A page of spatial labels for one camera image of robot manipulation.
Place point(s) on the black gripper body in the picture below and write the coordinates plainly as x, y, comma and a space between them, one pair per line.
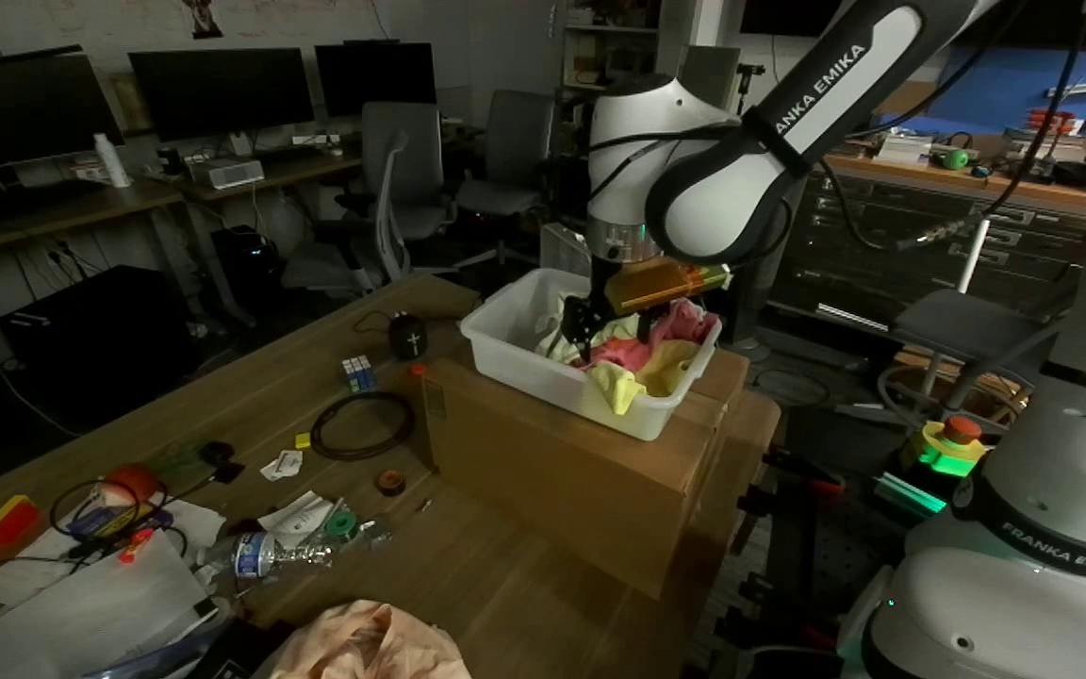
583, 318

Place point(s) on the pink cloth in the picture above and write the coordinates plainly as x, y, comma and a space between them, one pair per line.
676, 326

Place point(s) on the orange printed t-shirt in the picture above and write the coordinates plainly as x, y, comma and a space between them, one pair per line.
366, 640

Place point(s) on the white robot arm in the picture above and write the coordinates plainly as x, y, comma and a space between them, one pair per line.
703, 179

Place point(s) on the white second robot base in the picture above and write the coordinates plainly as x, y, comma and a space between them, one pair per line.
997, 586

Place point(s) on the white plastic storage box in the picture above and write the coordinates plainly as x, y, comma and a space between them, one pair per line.
517, 340

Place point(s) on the brown cardboard box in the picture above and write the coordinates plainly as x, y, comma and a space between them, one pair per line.
647, 513

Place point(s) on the yellow-green towel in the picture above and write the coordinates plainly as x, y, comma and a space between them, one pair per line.
624, 370

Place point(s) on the rubiks cube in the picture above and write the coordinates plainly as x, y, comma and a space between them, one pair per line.
359, 376

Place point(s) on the grey office chair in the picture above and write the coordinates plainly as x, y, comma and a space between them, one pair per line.
402, 151

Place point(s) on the red emergency stop button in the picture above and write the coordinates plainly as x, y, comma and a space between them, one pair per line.
953, 445

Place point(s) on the crumpled plastic bottle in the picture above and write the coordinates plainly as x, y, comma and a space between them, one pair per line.
257, 555

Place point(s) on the middle black monitor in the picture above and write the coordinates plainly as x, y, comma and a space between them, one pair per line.
214, 91

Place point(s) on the white spray bottle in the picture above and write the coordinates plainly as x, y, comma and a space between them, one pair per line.
110, 161

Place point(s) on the wooden office desk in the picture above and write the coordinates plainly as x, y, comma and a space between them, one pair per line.
152, 198

